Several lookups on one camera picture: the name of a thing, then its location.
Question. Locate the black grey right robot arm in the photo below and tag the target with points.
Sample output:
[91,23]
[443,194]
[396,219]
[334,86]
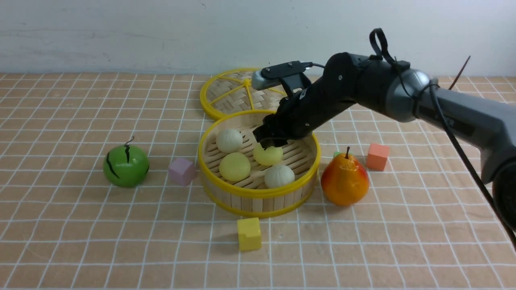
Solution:
[401,93]

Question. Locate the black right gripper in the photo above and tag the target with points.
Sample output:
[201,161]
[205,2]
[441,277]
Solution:
[306,111]

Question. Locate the white bun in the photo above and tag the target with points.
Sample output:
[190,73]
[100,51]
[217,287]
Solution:
[229,141]
[278,175]

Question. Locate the green toy watermelon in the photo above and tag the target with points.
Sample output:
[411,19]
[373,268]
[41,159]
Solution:
[126,165]

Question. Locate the orange cube block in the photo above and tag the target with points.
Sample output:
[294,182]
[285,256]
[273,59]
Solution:
[377,157]

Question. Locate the woven bamboo steamer lid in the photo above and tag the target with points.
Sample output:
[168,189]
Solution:
[230,92]

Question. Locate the orange grid tablecloth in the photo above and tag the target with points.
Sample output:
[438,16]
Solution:
[422,226]

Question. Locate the yellow bun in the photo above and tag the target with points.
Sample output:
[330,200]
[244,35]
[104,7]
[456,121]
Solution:
[235,167]
[269,156]

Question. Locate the bamboo steamer tray yellow rim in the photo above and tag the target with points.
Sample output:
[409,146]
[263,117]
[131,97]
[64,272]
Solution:
[250,197]

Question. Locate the pink cube block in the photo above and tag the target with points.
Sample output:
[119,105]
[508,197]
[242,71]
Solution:
[182,171]

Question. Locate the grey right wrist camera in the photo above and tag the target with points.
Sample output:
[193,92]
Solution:
[290,75]

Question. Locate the yellow cube block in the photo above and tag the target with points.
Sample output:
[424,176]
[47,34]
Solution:
[249,234]

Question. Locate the orange toy pear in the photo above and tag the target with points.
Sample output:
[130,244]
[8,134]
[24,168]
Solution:
[345,181]

